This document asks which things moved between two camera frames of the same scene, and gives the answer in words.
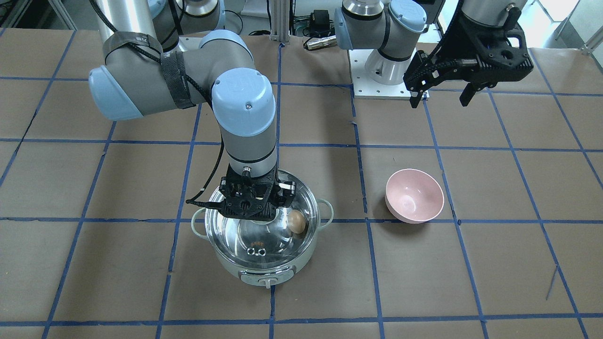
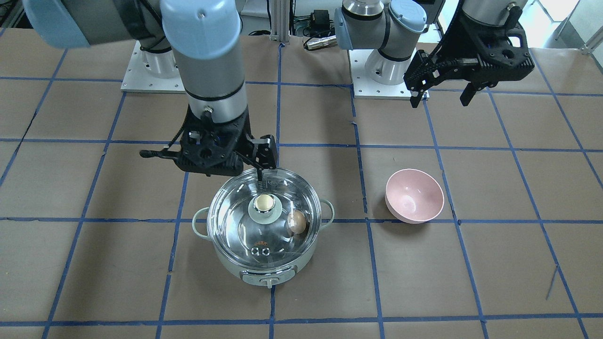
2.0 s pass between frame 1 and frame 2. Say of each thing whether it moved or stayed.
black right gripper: moved
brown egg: stayed
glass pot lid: stayed
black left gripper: stayed
